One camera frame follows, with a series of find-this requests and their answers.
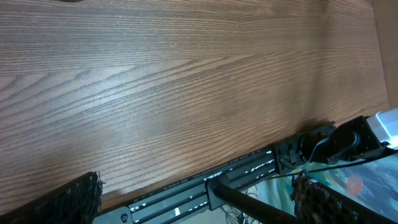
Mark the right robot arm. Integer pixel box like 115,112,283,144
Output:
273,108,397,175

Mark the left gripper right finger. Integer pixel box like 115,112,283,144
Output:
290,172,394,224

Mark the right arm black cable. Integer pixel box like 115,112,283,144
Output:
273,149,398,180

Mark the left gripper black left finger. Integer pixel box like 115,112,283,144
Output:
1,172,103,224

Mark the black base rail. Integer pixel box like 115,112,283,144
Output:
93,149,275,224

